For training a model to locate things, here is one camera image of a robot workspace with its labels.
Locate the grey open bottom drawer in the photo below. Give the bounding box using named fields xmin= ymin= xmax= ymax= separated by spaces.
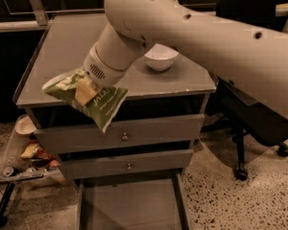
xmin=75 ymin=170 xmax=193 ymax=230

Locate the black office chair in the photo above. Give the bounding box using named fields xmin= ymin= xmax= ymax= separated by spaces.
xmin=212 ymin=0 xmax=288 ymax=180

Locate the white ceramic bowl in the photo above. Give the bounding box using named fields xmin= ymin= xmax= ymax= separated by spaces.
xmin=144 ymin=44 xmax=179 ymax=72

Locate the grey drawer cabinet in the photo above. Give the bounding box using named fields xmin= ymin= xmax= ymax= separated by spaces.
xmin=12 ymin=12 xmax=217 ymax=230

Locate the green jalapeno chip bag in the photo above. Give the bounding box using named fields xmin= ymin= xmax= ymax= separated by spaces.
xmin=42 ymin=68 xmax=129 ymax=133

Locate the grey top drawer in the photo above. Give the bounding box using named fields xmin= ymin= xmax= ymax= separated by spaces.
xmin=35 ymin=114 xmax=204 ymax=154

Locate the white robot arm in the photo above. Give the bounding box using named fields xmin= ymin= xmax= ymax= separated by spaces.
xmin=84 ymin=0 xmax=288 ymax=120

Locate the grey middle drawer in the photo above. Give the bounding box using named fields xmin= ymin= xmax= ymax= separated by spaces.
xmin=60 ymin=149 xmax=193 ymax=180

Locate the black stand leg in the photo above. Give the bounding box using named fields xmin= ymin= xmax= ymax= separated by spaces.
xmin=0 ymin=182 xmax=14 ymax=227

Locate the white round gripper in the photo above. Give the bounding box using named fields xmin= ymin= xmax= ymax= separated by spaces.
xmin=75 ymin=46 xmax=125 ymax=105

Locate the metal rail with brackets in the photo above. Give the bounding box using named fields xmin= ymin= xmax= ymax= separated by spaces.
xmin=0 ymin=0 xmax=109 ymax=34

